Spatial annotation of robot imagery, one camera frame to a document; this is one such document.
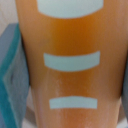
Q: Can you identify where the gripper grey left finger with green pad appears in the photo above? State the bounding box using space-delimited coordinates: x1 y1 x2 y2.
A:
0 23 29 128

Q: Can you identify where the gripper grey right finger with green pad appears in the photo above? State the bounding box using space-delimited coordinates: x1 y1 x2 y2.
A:
119 60 128 128

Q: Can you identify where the golden bread loaf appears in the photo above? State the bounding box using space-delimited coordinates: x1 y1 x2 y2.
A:
16 0 128 128

